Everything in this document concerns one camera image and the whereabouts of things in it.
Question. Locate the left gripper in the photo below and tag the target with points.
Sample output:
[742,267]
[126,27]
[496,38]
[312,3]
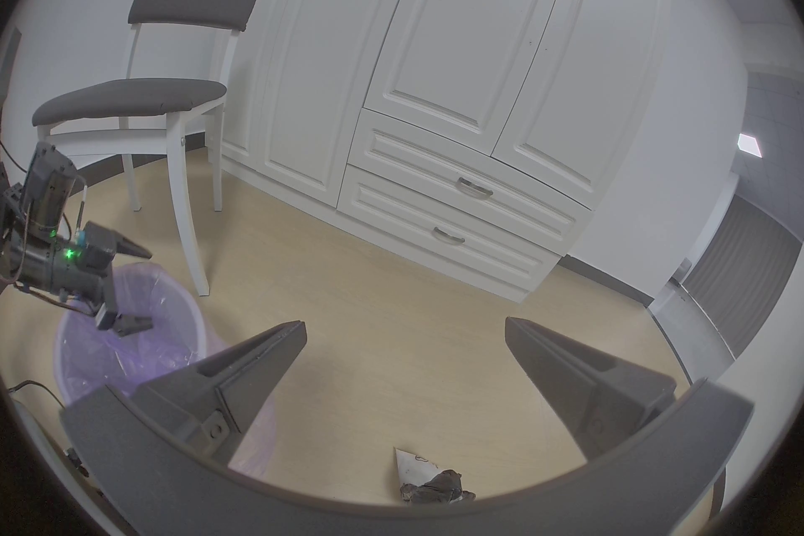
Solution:
[56,273]

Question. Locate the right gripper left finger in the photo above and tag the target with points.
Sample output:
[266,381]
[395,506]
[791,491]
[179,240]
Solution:
[207,395]

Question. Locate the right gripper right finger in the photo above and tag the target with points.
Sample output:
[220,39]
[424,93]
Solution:
[603,395]

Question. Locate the purple plastic bag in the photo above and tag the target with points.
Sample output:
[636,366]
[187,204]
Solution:
[125,357]

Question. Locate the black plastic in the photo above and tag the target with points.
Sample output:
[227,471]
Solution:
[439,486]

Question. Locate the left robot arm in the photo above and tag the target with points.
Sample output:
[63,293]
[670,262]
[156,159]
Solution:
[47,194]

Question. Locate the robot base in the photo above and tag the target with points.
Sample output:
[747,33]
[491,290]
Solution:
[37,420]

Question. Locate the white trash bin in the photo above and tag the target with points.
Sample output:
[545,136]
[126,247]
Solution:
[200,332]

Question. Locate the square ceiling light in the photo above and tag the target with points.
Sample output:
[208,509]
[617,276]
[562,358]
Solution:
[750,146]

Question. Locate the white wardrobe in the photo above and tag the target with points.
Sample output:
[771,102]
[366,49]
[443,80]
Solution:
[471,18]

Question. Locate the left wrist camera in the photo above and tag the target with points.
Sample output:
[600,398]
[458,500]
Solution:
[97,244]

